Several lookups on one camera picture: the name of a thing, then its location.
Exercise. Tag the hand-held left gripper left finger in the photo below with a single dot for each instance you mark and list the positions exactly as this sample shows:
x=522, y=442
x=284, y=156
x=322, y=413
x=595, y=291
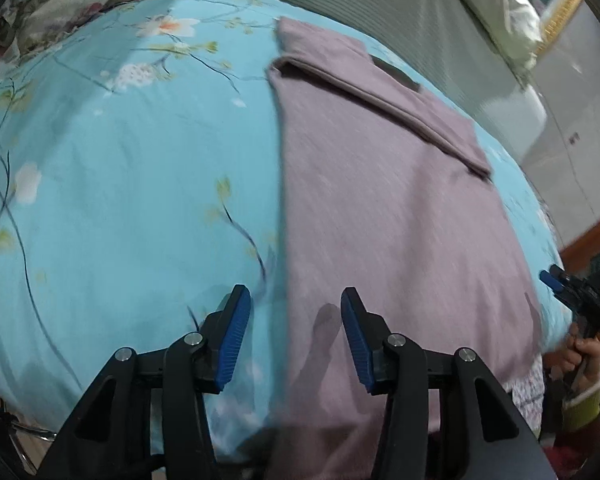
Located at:
x=232, y=340

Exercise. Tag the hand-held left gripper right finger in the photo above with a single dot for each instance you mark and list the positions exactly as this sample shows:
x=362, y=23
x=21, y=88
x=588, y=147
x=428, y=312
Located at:
x=356, y=340

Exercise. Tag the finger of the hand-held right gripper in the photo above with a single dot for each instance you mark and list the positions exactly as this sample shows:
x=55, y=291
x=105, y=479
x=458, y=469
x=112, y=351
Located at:
x=562, y=274
x=550, y=280

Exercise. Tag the mauve knit garment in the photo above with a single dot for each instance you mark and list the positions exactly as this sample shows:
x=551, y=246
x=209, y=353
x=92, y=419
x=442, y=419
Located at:
x=390, y=210

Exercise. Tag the person's right forearm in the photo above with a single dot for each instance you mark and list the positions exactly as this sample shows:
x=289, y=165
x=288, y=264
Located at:
x=580, y=410

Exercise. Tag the person's right hand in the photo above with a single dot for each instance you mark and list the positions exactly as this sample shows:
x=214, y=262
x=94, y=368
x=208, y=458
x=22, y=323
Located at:
x=587, y=360

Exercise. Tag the purple patterned bed sheet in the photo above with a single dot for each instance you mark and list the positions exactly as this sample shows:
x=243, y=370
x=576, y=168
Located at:
x=525, y=395

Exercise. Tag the light blue floral quilt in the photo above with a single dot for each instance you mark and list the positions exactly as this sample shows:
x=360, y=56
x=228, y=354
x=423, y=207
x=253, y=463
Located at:
x=130, y=185

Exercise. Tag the cream pillow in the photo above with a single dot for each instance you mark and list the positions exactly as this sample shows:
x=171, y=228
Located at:
x=495, y=5

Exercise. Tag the wooden bed frame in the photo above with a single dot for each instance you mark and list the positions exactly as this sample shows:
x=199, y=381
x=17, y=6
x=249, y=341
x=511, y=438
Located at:
x=592, y=245

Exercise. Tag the metal stool frame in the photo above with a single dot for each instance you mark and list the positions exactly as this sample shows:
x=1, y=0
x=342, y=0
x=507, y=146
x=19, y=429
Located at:
x=17, y=427

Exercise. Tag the gold picture frame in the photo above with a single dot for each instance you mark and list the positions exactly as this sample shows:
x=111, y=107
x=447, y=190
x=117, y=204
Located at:
x=560, y=17

